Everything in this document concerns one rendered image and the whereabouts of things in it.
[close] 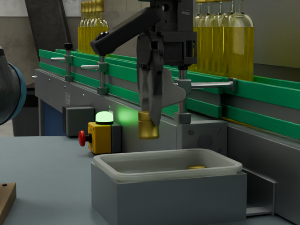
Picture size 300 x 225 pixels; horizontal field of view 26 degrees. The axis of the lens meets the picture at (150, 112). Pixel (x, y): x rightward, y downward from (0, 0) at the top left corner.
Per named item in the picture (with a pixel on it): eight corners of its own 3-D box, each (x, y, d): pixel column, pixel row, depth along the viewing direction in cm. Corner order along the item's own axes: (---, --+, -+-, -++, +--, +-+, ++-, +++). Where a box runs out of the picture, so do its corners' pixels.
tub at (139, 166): (247, 217, 107) (248, 165, 106) (116, 231, 100) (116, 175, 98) (205, 192, 123) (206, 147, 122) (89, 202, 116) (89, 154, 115)
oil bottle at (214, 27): (241, 113, 139) (243, 13, 137) (217, 114, 138) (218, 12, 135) (229, 110, 145) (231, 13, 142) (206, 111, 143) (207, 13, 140)
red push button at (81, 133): (94, 131, 160) (81, 131, 159) (94, 147, 161) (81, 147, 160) (90, 128, 164) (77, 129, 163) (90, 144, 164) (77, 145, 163)
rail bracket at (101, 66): (109, 96, 178) (109, 47, 176) (83, 97, 176) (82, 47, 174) (105, 94, 182) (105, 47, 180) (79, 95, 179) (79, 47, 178)
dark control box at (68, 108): (95, 136, 187) (94, 107, 186) (68, 138, 185) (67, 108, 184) (88, 132, 195) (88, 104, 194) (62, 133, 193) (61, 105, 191)
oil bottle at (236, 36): (253, 117, 134) (256, 12, 131) (228, 118, 132) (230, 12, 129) (241, 114, 139) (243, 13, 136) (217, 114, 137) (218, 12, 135)
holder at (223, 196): (275, 217, 109) (277, 171, 108) (117, 233, 100) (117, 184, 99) (231, 192, 125) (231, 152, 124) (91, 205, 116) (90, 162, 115)
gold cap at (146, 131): (141, 140, 105) (141, 113, 104) (135, 136, 108) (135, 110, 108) (162, 139, 106) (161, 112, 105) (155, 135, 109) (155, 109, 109)
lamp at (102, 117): (115, 124, 161) (115, 112, 161) (97, 125, 160) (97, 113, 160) (110, 122, 166) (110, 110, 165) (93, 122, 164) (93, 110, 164)
